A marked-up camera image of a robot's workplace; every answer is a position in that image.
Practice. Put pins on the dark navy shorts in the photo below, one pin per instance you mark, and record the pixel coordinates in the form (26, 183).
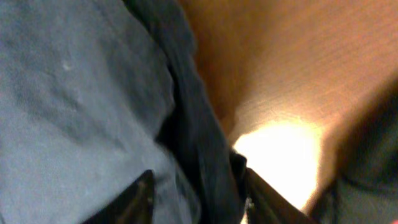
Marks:
(93, 93)

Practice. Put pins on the black garment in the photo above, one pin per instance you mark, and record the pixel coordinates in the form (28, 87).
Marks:
(365, 187)

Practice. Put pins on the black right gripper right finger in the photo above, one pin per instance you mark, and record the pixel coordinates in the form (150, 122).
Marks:
(267, 206)

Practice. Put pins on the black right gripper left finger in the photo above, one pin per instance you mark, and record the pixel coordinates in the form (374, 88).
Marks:
(133, 206)

